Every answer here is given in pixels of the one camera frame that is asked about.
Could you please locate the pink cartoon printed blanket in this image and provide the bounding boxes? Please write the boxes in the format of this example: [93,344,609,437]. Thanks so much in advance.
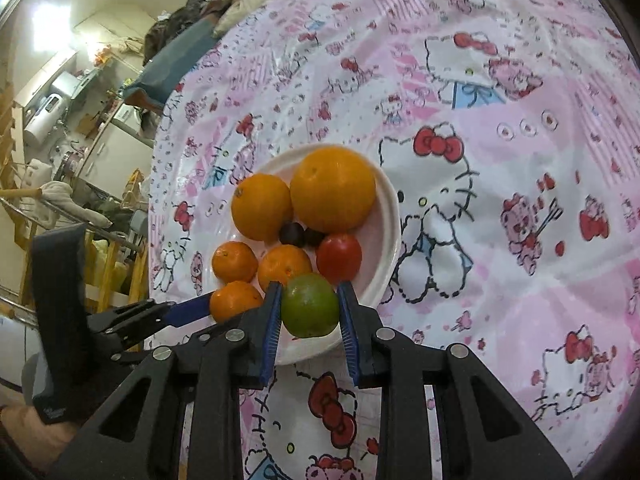
[147,0,640,480]

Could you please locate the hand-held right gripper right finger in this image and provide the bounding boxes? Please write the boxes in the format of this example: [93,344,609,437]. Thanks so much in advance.
[336,281,573,480]

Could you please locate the large orange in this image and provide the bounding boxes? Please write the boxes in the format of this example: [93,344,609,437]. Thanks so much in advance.
[290,144,377,233]

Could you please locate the person's left forearm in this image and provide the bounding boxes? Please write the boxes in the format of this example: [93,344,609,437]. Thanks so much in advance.
[0,402,81,466]

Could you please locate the small tangerine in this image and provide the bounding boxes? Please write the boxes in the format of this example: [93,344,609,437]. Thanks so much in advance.
[209,281,265,324]
[212,241,259,283]

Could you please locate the teal cloth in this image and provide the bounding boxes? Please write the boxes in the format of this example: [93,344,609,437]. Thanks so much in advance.
[122,20,221,111]

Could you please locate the red cherry tomato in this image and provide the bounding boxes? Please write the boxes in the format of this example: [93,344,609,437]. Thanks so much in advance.
[315,233,363,285]

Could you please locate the white water heater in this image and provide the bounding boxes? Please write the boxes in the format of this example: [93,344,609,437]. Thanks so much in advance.
[22,92,66,148]

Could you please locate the white cupboard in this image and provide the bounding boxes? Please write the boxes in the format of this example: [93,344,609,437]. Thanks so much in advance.
[77,105,156,196]

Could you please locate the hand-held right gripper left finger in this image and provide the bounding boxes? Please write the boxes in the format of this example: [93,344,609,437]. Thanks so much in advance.
[50,280,283,480]

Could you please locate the green tangerine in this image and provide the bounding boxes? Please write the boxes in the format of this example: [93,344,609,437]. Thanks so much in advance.
[281,274,341,339]

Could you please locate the white cloth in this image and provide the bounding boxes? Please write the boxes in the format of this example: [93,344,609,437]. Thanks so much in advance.
[25,160,113,228]

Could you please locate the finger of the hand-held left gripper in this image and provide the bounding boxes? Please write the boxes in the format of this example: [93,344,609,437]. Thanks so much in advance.
[107,332,173,363]
[87,292,216,336]

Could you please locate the yellow wooden rack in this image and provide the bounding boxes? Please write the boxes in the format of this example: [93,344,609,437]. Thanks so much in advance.
[82,230,151,311]

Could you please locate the pink white oval plate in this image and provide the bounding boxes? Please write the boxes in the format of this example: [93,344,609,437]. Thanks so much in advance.
[227,142,402,366]

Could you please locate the orange with stem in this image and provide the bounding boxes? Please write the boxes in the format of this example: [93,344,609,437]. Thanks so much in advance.
[231,173,293,242]

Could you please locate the dark clothes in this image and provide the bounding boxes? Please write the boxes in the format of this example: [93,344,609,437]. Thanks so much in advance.
[142,0,256,61]

